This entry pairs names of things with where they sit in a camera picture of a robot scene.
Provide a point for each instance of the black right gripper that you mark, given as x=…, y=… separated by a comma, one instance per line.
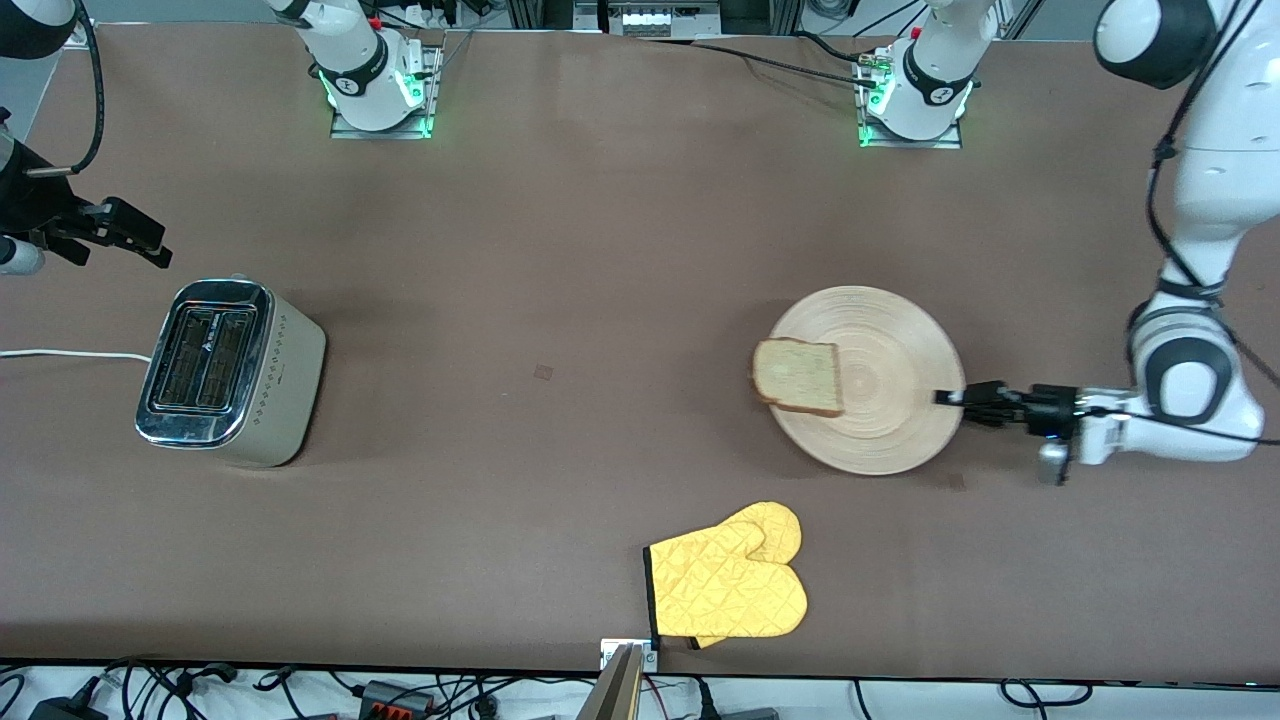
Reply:
x=32, y=207

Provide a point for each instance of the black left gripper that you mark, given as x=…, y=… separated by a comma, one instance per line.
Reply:
x=1047, y=407

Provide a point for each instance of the round wooden plate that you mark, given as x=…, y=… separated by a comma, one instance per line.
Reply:
x=890, y=400

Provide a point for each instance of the brown bread slice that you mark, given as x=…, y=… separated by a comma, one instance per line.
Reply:
x=798, y=378

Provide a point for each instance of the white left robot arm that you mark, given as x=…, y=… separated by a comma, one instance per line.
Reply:
x=1215, y=180

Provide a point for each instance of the beige chrome two-slot toaster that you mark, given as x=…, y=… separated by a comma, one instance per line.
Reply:
x=270, y=390

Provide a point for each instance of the yellow quilted oven mitt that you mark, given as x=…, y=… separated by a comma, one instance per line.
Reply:
x=725, y=590

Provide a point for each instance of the black power adapter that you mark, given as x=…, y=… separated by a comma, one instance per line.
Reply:
x=65, y=710

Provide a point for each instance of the white power strip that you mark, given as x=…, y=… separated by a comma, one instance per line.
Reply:
x=650, y=18

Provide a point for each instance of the black red connector block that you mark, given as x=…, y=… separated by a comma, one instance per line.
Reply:
x=395, y=697

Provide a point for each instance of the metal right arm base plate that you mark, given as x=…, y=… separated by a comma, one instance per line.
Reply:
x=345, y=130

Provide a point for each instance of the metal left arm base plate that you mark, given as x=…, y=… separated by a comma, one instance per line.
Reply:
x=945, y=142

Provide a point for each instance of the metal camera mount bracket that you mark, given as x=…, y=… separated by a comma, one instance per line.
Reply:
x=610, y=650

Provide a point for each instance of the tan camera stand bar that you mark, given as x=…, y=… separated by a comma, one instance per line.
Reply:
x=612, y=695

